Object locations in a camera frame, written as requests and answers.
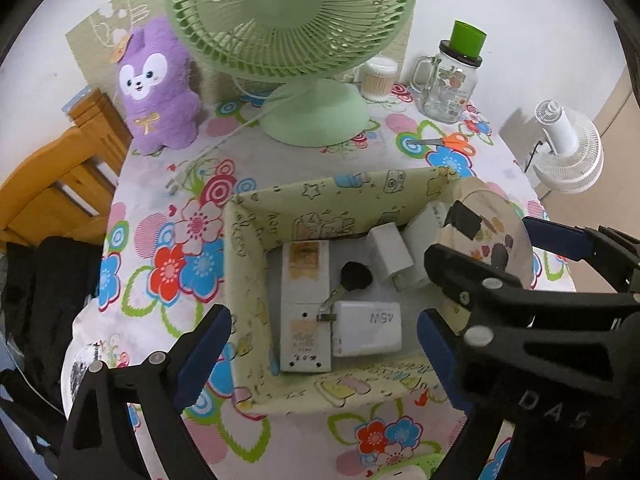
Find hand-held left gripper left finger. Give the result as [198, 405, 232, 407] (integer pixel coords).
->
[59, 304, 232, 480]

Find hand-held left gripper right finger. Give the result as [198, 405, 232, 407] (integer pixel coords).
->
[417, 309, 516, 480]

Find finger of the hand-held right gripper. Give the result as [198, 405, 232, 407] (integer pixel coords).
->
[522, 217, 640, 293]
[424, 244, 531, 331]

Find small white plug adapter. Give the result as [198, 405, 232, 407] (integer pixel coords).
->
[369, 225, 416, 292]

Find white charger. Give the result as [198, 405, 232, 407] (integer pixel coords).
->
[330, 301, 403, 358]

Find key with black fob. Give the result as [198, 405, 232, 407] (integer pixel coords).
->
[317, 261, 373, 323]

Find green patterned storage box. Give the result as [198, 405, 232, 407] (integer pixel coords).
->
[222, 166, 481, 416]

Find translucent white adapter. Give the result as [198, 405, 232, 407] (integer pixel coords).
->
[402, 202, 453, 281]

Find white floor fan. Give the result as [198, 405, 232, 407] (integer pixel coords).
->
[530, 100, 605, 194]

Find white power strip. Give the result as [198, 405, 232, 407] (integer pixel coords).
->
[279, 240, 335, 373]

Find white cloth with black print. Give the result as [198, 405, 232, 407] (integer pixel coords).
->
[60, 305, 126, 411]

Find green panda compact case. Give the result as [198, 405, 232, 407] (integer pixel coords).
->
[370, 462, 436, 480]

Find floral tablecloth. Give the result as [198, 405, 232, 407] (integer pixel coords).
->
[97, 85, 576, 480]

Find black clothing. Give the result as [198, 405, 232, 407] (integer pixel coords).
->
[0, 235, 108, 461]

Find glass mug jar green lid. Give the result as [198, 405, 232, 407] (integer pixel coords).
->
[411, 20, 488, 125]

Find cotton swab jar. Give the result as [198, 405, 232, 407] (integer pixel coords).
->
[360, 57, 398, 102]

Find green desk fan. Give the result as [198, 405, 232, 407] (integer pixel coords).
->
[166, 0, 420, 148]

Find wooden chair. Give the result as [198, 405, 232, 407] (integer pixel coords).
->
[0, 87, 133, 246]

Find purple plush bunny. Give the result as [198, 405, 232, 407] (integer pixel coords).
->
[111, 15, 202, 156]

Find blue packet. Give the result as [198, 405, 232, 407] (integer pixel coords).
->
[62, 85, 96, 111]

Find black fan cable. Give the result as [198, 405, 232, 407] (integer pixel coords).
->
[520, 140, 543, 171]

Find orange handled scissors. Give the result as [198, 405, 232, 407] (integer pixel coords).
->
[419, 133, 476, 156]

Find white fan cable with plug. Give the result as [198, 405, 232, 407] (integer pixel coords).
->
[165, 82, 281, 196]

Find beige bunny print wall mat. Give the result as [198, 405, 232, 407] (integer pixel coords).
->
[65, 0, 408, 106]

